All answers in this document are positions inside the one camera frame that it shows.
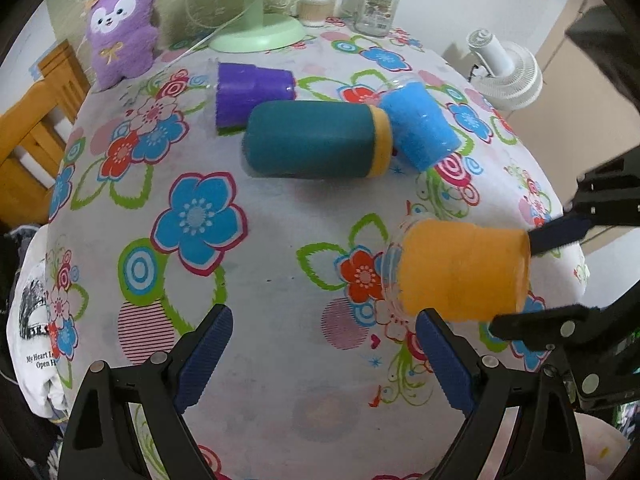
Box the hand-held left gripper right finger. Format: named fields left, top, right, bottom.
left=416, top=308, right=587, bottom=480

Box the small white fan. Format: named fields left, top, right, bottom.
left=467, top=29, right=544, bottom=111

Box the cotton swab container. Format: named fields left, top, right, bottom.
left=297, top=0, right=333, bottom=28

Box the blue cup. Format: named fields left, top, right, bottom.
left=377, top=74, right=460, bottom=172

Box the purple plush toy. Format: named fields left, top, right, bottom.
left=85, top=0, right=161, bottom=92

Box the white printed shirt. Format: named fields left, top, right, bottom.
left=6, top=225, right=76, bottom=421

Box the orange cup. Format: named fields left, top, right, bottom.
left=382, top=217, right=532, bottom=323

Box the teal cup with yellow rim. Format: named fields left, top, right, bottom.
left=242, top=101, right=392, bottom=181

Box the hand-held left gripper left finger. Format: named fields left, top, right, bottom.
left=57, top=304, right=234, bottom=480

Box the purple cup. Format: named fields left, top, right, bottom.
left=207, top=59, right=297, bottom=136

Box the white fan cable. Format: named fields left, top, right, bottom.
left=162, top=12, right=243, bottom=62

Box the floral tablecloth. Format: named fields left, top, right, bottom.
left=45, top=16, right=589, bottom=480

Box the wooden chair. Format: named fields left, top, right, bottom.
left=0, top=42, right=92, bottom=231

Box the dark object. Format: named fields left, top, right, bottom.
left=565, top=2, right=640, bottom=107

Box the pink cloth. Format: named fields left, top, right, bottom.
left=575, top=410, right=632, bottom=480

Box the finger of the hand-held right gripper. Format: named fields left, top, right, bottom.
left=489, top=282, right=640, bottom=357
left=529, top=152, right=640, bottom=257

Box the green desk fan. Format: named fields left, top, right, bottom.
left=162, top=0, right=313, bottom=54

